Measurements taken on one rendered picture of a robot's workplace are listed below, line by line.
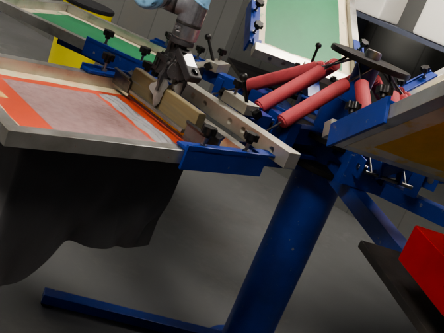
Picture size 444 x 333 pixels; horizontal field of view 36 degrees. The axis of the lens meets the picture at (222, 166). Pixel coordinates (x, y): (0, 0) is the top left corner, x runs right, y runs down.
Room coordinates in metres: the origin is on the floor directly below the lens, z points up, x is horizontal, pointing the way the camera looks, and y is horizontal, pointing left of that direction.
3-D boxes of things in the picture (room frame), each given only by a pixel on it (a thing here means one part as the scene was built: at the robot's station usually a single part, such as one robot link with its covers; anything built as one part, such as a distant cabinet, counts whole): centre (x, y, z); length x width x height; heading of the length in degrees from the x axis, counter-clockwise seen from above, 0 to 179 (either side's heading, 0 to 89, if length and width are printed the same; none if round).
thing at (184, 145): (1.82, 0.01, 0.98); 0.30 x 0.05 x 0.07; 136
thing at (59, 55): (5.68, 1.51, 0.33); 0.43 x 0.42 x 0.67; 60
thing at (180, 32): (2.01, 0.25, 1.23); 0.08 x 0.08 x 0.05
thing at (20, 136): (1.85, 0.38, 0.97); 0.79 x 0.58 x 0.04; 136
